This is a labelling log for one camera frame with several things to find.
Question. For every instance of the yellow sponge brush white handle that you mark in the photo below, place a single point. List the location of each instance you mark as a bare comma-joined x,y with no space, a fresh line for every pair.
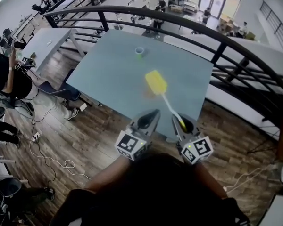
155,82

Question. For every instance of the person's left forearm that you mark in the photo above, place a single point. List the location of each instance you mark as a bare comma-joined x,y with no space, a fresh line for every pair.
108,175

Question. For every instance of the small olive bowl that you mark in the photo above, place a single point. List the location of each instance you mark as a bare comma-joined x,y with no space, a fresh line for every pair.
33,55

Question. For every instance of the person's right forearm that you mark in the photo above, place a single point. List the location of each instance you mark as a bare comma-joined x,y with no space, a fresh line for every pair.
211,180

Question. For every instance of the white paper slip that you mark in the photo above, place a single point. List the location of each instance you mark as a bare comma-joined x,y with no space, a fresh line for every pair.
83,107

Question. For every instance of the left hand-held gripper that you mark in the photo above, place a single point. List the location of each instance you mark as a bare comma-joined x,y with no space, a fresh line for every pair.
127,143

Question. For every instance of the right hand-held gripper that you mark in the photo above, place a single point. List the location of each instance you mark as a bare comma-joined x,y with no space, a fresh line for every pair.
199,147

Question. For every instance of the white power strip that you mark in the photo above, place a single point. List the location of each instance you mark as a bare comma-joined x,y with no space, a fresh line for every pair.
37,136

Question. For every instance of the white table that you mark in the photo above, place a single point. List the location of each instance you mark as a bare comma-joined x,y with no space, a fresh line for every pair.
49,46

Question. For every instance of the black metal railing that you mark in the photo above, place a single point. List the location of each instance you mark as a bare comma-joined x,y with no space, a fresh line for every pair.
103,21

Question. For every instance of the person's black shirt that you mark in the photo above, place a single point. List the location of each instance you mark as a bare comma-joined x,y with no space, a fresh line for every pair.
155,208

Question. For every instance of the dark blue chair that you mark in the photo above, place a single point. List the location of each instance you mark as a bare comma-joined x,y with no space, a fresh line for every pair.
61,92

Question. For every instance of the green cup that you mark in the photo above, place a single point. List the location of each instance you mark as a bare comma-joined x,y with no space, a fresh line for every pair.
139,53

